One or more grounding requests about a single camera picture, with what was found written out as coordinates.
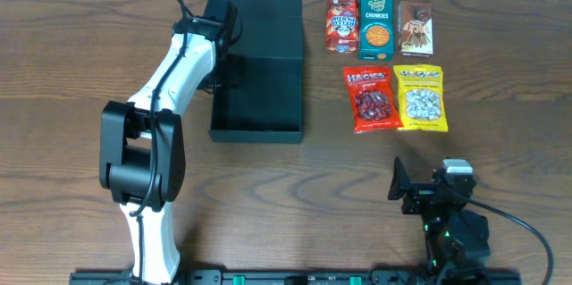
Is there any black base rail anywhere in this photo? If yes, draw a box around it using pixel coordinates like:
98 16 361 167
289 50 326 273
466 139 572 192
69 269 522 285

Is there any teal Good Day Chunkies box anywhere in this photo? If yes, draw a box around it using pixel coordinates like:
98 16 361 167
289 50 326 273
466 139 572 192
358 0 395 61

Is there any red Hacks candy bag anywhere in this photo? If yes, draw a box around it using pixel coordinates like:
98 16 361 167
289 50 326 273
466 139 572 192
343 65 403 133

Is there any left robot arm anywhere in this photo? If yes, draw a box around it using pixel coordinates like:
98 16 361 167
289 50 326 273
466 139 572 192
99 0 237 284

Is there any black gift box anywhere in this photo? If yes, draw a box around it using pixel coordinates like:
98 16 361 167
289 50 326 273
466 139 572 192
209 0 304 144

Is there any red Hello Panda box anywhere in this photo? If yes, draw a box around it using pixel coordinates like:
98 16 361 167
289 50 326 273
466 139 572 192
325 0 359 54

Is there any brown Pocky box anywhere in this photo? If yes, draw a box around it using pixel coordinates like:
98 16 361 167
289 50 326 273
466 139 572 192
398 1 433 57

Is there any yellow Hacks candy bag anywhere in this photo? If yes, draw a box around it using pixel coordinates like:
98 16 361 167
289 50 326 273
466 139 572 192
393 64 449 132

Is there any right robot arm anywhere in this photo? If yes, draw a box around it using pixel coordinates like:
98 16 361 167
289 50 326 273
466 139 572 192
388 157 491 284

